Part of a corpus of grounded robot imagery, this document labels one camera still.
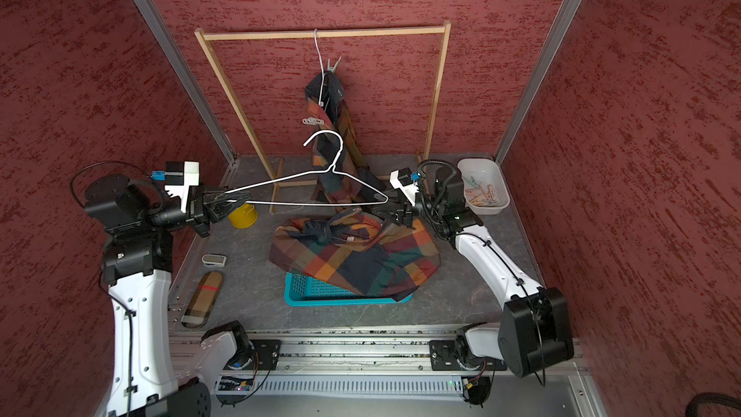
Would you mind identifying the white wire hanger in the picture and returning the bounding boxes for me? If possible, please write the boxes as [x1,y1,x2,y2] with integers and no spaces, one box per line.
[231,129,390,208]
[313,29,326,108]

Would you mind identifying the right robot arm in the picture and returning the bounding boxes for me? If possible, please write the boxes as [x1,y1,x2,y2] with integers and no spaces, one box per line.
[373,159,575,380]

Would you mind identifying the small white box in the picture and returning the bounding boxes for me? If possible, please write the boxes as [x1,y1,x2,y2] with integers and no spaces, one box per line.
[201,254,228,268]

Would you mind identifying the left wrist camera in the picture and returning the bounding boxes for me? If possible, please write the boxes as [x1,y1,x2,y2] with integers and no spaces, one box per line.
[151,161,200,214]

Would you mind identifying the aluminium rail frame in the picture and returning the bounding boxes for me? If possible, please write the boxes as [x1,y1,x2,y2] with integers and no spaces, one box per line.
[165,324,608,416]

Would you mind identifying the wooden clothes rack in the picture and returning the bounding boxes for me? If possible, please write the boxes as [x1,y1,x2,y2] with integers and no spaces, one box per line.
[194,19,452,214]

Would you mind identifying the white plastic tray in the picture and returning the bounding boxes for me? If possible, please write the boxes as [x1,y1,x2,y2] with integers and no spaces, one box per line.
[457,158,511,215]

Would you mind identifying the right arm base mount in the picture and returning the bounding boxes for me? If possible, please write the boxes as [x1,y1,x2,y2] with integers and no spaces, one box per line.
[428,338,508,374]

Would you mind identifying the teal plastic basket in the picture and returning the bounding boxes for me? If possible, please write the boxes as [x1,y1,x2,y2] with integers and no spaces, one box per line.
[284,273,412,307]

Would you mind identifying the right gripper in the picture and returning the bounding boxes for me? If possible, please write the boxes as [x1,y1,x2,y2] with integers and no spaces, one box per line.
[373,184,446,228]

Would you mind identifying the plaid shirt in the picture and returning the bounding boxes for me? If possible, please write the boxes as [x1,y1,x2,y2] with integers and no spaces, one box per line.
[305,71,384,204]
[269,208,442,301]

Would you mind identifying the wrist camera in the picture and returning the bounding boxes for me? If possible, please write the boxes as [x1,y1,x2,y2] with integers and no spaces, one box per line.
[389,168,420,206]
[151,161,200,214]

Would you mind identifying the grey clothespin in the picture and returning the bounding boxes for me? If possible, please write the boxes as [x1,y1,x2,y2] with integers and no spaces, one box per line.
[326,56,343,73]

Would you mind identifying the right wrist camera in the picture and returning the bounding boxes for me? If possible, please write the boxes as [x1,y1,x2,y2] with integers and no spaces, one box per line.
[389,168,420,206]

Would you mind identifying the yellow pen cup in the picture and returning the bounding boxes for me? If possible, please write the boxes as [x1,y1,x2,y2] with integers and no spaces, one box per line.
[228,204,259,229]

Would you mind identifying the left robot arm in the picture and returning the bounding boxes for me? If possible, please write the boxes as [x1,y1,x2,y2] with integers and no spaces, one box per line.
[83,174,250,416]

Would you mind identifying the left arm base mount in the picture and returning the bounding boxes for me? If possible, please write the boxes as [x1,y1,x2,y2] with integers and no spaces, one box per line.
[224,339,283,372]

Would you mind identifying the white clothespin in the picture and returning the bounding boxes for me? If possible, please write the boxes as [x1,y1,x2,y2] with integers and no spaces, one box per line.
[302,117,324,127]

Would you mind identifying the clothespins in tray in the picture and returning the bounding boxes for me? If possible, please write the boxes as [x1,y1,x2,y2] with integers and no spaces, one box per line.
[464,178,502,208]

